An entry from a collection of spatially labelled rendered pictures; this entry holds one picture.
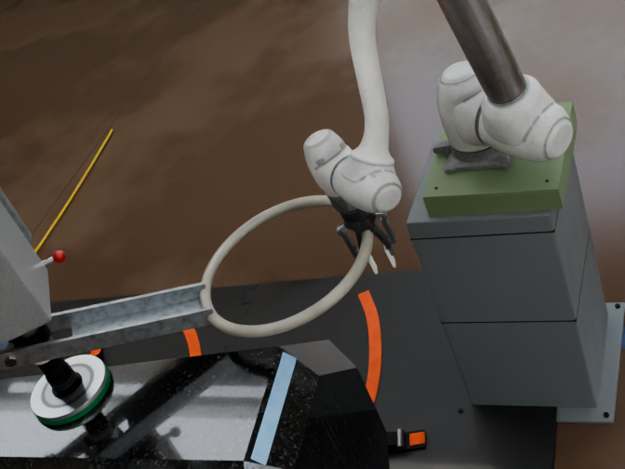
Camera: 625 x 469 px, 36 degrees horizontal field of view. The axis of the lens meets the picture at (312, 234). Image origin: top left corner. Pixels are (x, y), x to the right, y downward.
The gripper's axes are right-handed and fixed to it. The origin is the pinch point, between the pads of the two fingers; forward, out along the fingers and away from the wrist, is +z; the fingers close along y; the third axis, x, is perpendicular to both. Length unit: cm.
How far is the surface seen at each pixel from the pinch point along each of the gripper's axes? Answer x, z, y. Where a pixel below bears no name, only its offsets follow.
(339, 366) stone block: 12.3, 20.1, 20.6
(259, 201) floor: -167, 83, 77
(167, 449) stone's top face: 45, -4, 56
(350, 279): 16.4, -10.8, 5.3
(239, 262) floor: -126, 82, 85
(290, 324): 24.4, -10.5, 21.3
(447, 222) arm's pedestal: -14.9, 8.3, -17.7
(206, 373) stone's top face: 23, -3, 48
